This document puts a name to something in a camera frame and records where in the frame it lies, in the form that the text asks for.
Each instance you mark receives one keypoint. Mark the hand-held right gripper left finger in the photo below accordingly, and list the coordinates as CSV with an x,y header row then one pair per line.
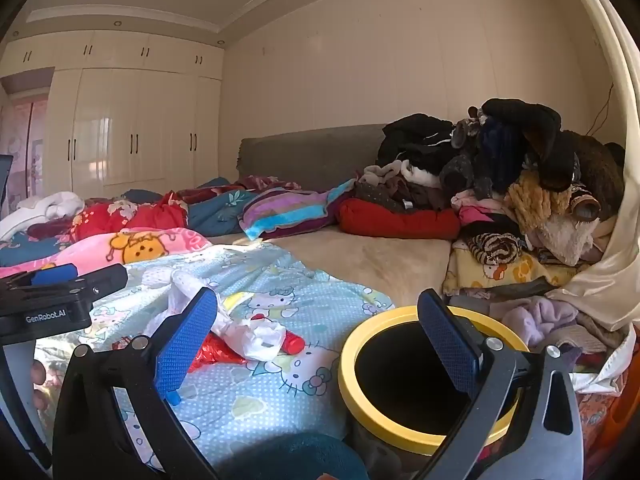
x,y
186,340

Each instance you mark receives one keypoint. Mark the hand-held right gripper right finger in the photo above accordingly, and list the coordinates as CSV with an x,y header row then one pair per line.
x,y
450,345

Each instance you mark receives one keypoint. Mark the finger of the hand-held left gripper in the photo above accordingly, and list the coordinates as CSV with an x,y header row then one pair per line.
x,y
52,275
102,280

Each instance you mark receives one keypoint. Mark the red foil wrapper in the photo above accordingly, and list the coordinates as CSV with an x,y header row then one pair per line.
x,y
215,352

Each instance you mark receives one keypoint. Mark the yellow white wrapper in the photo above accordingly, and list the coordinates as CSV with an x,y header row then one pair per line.
x,y
232,302

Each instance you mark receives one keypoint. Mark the white tissue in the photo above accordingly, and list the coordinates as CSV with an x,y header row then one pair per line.
x,y
260,340

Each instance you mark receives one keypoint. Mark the black yellow-rimmed trash bin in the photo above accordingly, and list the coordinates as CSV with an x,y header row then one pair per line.
x,y
346,377

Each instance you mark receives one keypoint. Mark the red can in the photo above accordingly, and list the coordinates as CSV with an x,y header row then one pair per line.
x,y
295,345

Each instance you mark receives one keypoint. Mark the person's left hand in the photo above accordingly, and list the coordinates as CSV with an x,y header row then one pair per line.
x,y
38,374

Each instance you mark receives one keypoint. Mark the pink cartoon blanket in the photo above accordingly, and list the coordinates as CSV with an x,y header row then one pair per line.
x,y
125,252

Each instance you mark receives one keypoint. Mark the white cloth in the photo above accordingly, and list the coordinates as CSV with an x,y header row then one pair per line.
x,y
45,210

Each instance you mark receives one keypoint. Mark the red floral blanket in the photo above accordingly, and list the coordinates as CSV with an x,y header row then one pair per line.
x,y
135,220

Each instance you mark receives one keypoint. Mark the purple fleece cloth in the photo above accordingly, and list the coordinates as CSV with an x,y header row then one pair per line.
x,y
540,317

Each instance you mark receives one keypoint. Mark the tiger striped cloth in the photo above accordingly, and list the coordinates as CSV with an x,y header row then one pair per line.
x,y
495,249

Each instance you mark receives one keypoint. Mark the black device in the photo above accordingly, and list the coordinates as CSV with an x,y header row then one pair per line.
x,y
5,180

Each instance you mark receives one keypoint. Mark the beige bed sheet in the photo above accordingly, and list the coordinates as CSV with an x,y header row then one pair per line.
x,y
375,265

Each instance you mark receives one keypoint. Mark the yellow cartoon blanket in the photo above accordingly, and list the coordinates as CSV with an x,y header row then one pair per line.
x,y
540,272

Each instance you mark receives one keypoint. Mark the light blue cartoon quilt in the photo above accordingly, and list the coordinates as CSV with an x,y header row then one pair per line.
x,y
300,310

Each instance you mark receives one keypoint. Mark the pink printed curtain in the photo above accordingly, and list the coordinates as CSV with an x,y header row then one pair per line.
x,y
25,145

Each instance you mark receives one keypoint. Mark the red pillow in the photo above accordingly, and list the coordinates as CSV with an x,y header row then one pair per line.
x,y
400,220

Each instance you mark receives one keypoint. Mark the maroon floral blanket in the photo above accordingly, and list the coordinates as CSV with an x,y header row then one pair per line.
x,y
210,194

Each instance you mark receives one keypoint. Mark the pink cloth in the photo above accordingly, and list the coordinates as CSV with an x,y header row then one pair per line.
x,y
477,210

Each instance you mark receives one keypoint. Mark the cream glossy wardrobe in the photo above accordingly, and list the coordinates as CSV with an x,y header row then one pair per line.
x,y
110,130

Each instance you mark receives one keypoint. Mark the white fluffy garment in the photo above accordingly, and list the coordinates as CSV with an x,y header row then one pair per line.
x,y
565,240

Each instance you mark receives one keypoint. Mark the dark brown dotted garment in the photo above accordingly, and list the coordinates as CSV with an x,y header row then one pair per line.
x,y
395,195

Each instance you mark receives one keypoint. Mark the teal pants leg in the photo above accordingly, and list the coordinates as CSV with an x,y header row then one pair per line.
x,y
300,460

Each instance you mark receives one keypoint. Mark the purple blue striped blanket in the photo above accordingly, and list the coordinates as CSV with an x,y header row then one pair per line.
x,y
290,210

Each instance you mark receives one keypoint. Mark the yellow fuzzy garment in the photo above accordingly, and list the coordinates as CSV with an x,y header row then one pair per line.
x,y
535,197

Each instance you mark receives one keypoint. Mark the grey speckled garment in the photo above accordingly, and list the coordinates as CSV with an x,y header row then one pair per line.
x,y
465,175

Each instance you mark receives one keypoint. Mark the cream white garment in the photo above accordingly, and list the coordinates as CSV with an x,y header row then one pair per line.
x,y
400,172

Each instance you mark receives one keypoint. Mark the cream curtain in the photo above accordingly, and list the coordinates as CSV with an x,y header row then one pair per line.
x,y
620,260

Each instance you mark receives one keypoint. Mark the black jacket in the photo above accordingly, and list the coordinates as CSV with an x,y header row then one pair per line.
x,y
415,142

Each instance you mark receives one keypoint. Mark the dark blue fuzzy garment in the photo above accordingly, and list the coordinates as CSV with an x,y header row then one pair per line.
x,y
500,142

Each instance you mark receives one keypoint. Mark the grey headboard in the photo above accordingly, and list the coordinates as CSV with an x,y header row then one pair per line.
x,y
310,155

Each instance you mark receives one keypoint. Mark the brown plush garment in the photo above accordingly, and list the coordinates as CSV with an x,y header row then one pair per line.
x,y
597,170

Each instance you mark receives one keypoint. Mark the black fleece garment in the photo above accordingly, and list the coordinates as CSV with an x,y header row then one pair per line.
x,y
540,125

